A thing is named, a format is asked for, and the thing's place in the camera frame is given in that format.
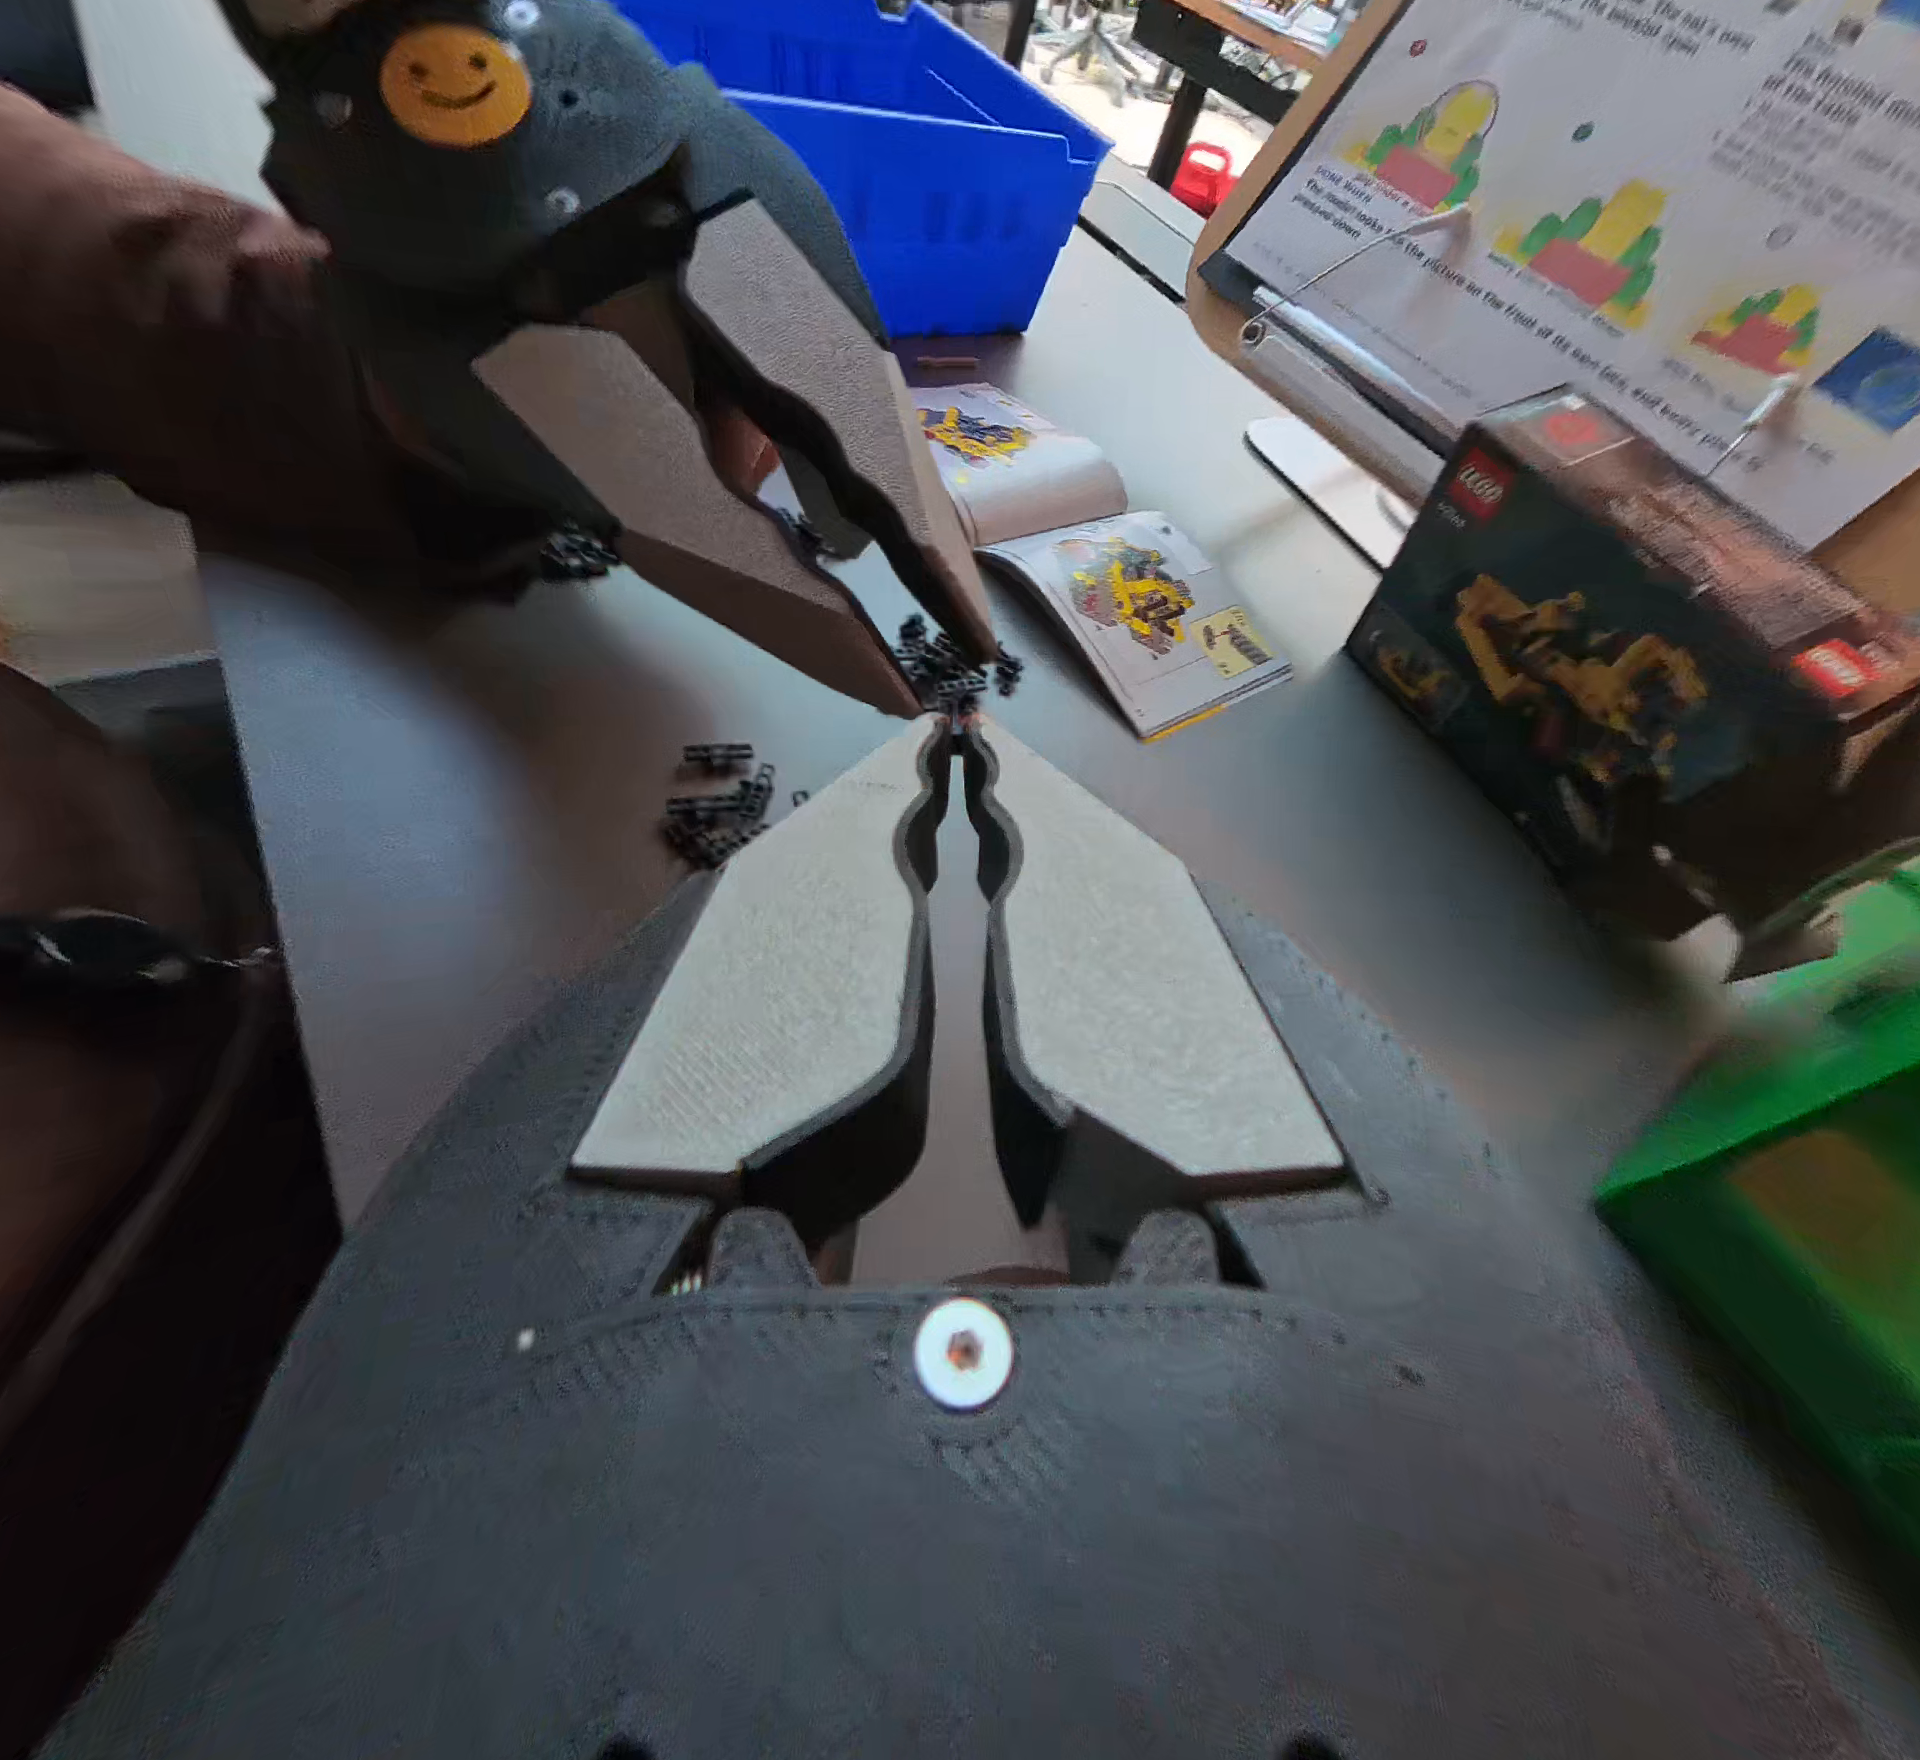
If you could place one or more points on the black lego set box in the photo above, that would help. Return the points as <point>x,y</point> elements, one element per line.
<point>1590,651</point>

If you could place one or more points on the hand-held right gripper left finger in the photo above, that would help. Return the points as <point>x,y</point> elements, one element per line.
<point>765,981</point>

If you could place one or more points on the person's left hand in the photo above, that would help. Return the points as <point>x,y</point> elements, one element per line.
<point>164,335</point>

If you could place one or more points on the wooden clipboard stand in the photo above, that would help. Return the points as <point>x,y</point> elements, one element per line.
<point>1351,34</point>

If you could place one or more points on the printed instruction sheet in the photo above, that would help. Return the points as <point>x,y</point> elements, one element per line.
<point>1651,64</point>

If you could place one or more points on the blue plastic bin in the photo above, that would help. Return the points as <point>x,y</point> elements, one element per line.
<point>931,171</point>

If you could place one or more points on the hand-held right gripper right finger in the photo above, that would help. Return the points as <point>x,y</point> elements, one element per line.
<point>1154,994</point>

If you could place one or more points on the green box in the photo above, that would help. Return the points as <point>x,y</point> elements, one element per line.
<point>1784,1220</point>

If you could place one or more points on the black office chair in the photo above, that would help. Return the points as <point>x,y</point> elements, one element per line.
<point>1095,5</point>

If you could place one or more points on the small black lego pin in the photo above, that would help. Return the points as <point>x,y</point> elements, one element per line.
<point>956,723</point>

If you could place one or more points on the small red container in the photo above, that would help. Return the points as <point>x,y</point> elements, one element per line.
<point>1200,178</point>

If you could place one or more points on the open lego instruction booklet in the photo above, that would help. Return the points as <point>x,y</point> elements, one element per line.
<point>1141,590</point>

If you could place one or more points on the dark brown seat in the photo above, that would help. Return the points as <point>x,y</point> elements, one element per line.
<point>120,1160</point>

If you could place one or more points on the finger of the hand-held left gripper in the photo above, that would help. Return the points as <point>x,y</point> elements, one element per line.
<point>675,501</point>
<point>818,351</point>

